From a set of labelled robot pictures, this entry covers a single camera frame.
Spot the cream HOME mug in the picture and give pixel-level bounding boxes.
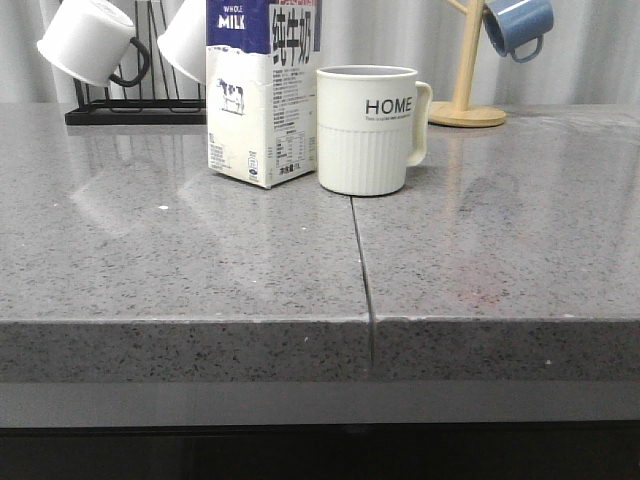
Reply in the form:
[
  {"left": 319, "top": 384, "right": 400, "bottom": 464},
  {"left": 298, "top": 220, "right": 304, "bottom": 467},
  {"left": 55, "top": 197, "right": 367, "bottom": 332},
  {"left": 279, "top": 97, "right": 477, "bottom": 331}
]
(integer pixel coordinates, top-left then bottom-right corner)
[{"left": 317, "top": 65, "right": 433, "bottom": 197}]

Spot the white blue milk carton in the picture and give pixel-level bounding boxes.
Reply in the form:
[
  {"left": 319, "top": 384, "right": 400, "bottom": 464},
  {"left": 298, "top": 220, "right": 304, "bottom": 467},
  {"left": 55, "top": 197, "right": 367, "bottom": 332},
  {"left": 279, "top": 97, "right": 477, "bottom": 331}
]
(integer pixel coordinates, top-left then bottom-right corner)
[{"left": 206, "top": 1, "right": 322, "bottom": 188}]

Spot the wooden mug tree stand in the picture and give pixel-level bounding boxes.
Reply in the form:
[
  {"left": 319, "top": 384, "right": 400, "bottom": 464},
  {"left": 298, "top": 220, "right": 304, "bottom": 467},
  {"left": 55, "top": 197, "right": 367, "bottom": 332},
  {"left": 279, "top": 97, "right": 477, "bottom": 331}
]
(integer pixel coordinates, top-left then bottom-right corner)
[{"left": 429, "top": 0, "right": 506, "bottom": 128}]

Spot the right white hanging mug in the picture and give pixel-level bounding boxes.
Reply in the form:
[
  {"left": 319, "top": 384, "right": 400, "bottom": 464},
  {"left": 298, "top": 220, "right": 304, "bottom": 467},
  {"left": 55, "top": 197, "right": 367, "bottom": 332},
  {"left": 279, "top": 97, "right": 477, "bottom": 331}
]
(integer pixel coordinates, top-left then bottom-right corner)
[{"left": 157, "top": 0, "right": 206, "bottom": 84}]

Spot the white hanging mug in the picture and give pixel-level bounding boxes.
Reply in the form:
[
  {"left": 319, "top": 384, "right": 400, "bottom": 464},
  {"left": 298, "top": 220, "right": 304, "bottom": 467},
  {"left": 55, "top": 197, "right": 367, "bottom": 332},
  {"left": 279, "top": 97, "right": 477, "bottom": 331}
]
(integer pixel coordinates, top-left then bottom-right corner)
[
  {"left": 157, "top": 0, "right": 206, "bottom": 84},
  {"left": 36, "top": 0, "right": 150, "bottom": 88}
]

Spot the blue hanging mug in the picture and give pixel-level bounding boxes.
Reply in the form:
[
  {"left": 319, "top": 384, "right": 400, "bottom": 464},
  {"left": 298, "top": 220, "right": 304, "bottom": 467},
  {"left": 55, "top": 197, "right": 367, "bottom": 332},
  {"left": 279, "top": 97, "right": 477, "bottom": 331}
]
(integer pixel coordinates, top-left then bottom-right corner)
[{"left": 483, "top": 0, "right": 554, "bottom": 63}]

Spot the left white hanging mug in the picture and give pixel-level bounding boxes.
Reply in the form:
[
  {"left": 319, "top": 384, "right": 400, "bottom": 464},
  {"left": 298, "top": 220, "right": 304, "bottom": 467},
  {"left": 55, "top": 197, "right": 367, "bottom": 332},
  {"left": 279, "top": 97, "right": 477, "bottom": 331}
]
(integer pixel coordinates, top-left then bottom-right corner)
[{"left": 36, "top": 0, "right": 150, "bottom": 88}]

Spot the black wire mug rack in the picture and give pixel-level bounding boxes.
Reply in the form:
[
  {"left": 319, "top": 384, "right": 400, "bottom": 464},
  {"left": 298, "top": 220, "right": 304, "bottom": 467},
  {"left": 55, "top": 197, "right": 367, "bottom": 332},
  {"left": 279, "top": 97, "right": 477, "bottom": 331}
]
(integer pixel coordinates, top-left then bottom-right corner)
[{"left": 65, "top": 1, "right": 205, "bottom": 126}]

